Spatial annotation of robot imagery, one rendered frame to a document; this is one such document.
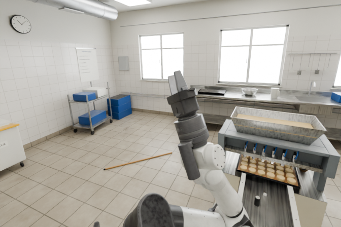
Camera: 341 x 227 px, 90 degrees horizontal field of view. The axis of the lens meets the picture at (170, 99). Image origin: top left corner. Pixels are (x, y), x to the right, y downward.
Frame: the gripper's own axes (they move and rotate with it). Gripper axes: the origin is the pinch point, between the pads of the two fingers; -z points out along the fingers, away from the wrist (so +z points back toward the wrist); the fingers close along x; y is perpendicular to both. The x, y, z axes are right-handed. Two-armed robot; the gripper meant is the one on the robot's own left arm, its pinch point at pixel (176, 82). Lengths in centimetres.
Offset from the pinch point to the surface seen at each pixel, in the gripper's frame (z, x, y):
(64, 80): -131, -413, 66
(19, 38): -201, -333, 111
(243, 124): 36, -54, -72
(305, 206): 99, -39, -86
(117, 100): -56, -444, -40
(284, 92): 54, -204, -357
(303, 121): 48, -38, -113
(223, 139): 43, -67, -59
